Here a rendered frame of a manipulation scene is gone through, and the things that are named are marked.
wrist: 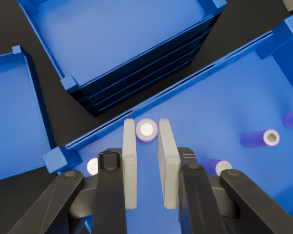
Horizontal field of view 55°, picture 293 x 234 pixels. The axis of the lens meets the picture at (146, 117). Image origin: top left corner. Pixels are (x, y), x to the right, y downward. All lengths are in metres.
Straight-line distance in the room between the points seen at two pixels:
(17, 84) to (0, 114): 0.09
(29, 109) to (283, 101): 0.62
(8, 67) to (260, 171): 0.68
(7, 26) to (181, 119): 0.65
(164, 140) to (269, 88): 0.25
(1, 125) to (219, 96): 0.61
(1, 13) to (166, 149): 0.81
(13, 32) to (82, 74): 0.39
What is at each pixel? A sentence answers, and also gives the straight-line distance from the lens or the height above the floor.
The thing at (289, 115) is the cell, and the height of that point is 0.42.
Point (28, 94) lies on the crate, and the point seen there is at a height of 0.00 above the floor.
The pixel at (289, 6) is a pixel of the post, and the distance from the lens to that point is 0.95.
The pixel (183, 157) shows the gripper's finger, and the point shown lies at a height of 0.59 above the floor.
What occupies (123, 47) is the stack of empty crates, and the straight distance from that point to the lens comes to 0.54.
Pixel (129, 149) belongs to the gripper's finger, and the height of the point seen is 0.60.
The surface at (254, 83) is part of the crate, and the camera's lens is 0.39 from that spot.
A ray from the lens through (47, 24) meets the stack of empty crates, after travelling 0.58.
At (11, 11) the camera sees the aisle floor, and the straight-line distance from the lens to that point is 0.92.
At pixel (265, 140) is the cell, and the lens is 0.31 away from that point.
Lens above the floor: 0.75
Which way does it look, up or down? 82 degrees down
